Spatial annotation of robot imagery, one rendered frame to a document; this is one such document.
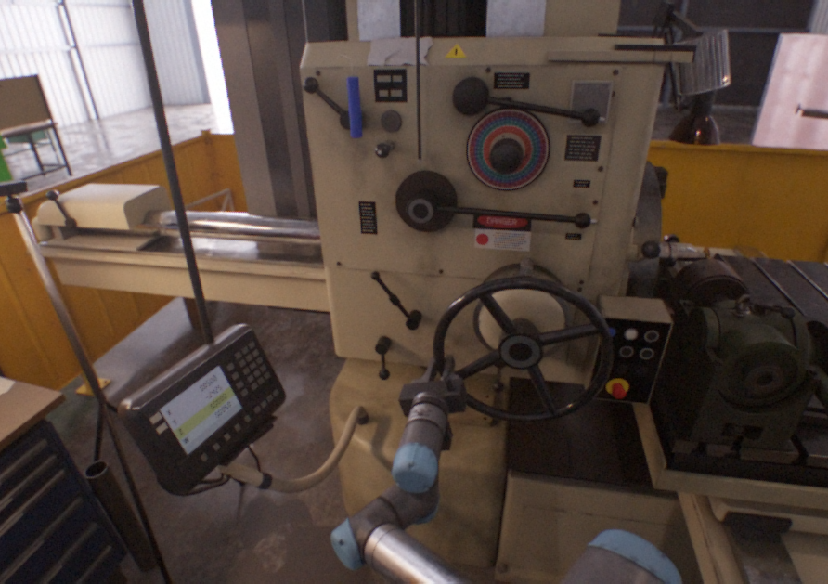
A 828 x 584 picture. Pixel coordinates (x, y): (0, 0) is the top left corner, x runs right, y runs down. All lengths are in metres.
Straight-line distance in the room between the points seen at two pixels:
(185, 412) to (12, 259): 2.17
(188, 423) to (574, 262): 0.92
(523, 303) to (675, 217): 2.85
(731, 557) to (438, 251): 1.11
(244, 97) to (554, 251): 1.35
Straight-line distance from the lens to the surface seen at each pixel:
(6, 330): 3.15
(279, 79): 1.91
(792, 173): 4.00
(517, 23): 1.69
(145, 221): 2.02
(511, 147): 0.97
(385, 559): 0.80
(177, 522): 2.54
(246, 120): 2.02
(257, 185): 2.07
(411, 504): 0.90
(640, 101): 1.07
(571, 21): 1.70
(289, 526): 2.35
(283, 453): 2.63
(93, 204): 2.06
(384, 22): 1.75
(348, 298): 1.30
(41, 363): 3.30
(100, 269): 2.22
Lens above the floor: 1.90
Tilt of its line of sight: 29 degrees down
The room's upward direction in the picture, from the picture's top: 1 degrees counter-clockwise
